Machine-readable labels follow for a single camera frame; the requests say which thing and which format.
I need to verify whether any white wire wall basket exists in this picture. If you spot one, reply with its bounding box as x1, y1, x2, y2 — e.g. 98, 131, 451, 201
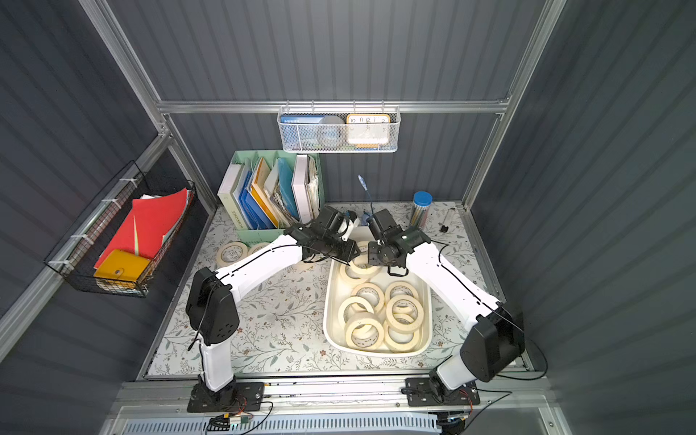
277, 104, 402, 154

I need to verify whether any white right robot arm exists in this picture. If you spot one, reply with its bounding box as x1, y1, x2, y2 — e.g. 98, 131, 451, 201
367, 210, 526, 396

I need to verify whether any yellow white alarm clock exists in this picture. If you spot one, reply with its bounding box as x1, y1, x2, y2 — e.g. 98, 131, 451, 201
345, 113, 392, 147

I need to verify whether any red paper folder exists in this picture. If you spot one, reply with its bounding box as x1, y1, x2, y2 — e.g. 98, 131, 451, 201
94, 188, 192, 272

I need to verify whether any blue folder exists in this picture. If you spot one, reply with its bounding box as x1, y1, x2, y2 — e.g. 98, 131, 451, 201
234, 164, 274, 230

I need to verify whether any white binder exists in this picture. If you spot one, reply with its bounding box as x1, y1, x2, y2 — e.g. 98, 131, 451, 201
292, 155, 313, 223

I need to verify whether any clear tube of coloured pencils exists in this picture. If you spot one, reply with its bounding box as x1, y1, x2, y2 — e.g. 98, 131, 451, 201
410, 191, 433, 229

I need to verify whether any yellow wallet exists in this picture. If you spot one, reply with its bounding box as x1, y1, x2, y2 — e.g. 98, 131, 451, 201
94, 249, 150, 283

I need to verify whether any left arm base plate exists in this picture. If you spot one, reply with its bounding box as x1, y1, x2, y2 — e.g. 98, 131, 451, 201
187, 381, 266, 413

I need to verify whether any white slotted cable duct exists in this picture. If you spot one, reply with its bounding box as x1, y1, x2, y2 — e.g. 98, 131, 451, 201
115, 413, 442, 434

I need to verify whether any mint green file organizer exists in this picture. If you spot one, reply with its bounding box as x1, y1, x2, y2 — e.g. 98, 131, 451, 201
231, 150, 326, 244

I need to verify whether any white plastic storage box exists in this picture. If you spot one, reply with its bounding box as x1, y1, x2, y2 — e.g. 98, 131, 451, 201
324, 227, 432, 357

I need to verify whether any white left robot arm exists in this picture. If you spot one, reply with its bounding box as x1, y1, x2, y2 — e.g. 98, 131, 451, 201
186, 206, 360, 393

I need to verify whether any cream book with black lettering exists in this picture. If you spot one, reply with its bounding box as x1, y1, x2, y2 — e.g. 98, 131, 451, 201
217, 162, 247, 230

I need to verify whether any blue box in basket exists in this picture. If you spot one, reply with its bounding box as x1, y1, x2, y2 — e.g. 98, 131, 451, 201
278, 114, 324, 152

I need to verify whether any black wire side basket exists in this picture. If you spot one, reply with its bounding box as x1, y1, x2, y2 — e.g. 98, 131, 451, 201
45, 161, 197, 297

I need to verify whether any floral patterned table mat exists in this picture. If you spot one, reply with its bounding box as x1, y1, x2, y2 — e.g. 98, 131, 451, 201
141, 201, 503, 381

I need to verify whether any grey tape roll in basket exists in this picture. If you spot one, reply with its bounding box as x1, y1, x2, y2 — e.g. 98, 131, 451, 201
316, 115, 345, 150

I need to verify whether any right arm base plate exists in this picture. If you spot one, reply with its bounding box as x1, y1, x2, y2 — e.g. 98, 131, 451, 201
401, 377, 480, 408

